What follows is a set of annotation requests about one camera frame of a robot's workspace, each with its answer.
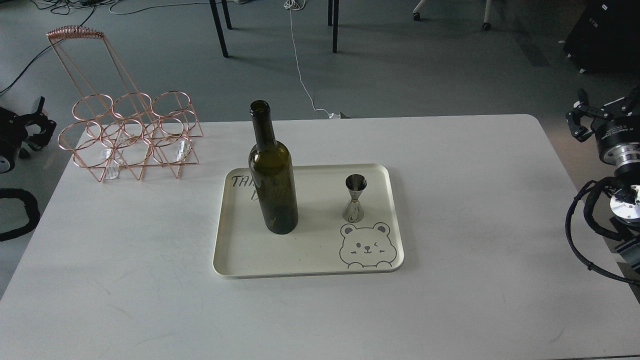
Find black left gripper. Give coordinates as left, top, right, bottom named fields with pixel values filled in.
left=0, top=96, right=57, bottom=174

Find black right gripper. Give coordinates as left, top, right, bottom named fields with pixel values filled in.
left=566, top=88, right=640, bottom=166

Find silver steel jigger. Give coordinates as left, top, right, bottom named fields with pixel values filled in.
left=342, top=173, right=368, bottom=223

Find dark green wine bottle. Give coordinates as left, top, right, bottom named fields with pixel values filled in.
left=247, top=100, right=298, bottom=235

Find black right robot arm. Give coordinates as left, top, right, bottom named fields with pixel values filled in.
left=564, top=88, right=640, bottom=287

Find black box on floor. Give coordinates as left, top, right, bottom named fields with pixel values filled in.
left=563, top=0, right=640, bottom=72

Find white chair base with casters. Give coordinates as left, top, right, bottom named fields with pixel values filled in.
left=412, top=0, right=480, bottom=21

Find black table legs left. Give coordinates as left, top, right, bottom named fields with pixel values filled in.
left=208, top=0, right=233, bottom=59

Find black table legs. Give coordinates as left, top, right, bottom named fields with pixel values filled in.
left=208, top=0, right=233, bottom=59
left=327, top=0, right=340, bottom=54

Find black table legs right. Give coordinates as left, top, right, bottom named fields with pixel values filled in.
left=327, top=0, right=340, bottom=54

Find cream tray with bear print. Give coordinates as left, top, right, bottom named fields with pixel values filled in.
left=212, top=163, right=405, bottom=279

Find copper wire bottle rack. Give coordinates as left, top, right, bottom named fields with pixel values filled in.
left=46, top=25, right=204, bottom=183

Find black cables on floor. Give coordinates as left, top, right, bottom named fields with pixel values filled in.
left=0, top=0, right=211, bottom=96

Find white cable on floor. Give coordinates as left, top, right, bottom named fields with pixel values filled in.
left=283, top=0, right=341, bottom=119

